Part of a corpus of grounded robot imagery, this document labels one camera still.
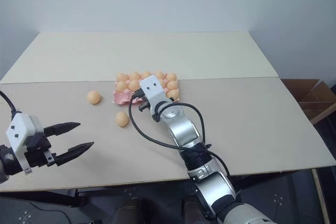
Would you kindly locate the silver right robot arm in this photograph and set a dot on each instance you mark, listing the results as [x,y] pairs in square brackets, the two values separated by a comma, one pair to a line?
[183,129]

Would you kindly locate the brown cardboard box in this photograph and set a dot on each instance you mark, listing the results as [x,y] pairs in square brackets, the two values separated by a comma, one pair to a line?
[307,98]

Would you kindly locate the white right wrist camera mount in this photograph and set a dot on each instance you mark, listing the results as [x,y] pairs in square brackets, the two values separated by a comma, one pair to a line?
[153,87]

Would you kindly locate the orange egg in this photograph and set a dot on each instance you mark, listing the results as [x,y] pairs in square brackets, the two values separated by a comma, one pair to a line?
[173,94]
[159,74]
[135,75]
[93,97]
[121,119]
[121,86]
[171,76]
[134,84]
[122,77]
[172,85]
[146,74]
[163,84]

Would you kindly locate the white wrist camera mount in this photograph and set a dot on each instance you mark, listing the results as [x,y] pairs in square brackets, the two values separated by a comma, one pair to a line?
[21,129]
[153,87]

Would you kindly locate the black table frame bar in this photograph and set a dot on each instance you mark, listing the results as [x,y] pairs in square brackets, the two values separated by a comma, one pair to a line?
[52,197]

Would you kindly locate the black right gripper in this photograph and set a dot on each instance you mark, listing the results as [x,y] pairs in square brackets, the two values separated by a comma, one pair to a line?
[144,107]

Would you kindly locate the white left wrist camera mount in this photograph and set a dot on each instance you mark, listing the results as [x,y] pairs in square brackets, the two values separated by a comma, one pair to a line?
[21,129]

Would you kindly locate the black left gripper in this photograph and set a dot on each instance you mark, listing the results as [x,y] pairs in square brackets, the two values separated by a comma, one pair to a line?
[39,153]

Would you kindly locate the pink egg carton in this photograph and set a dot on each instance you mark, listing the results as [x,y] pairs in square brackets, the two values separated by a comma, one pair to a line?
[122,98]

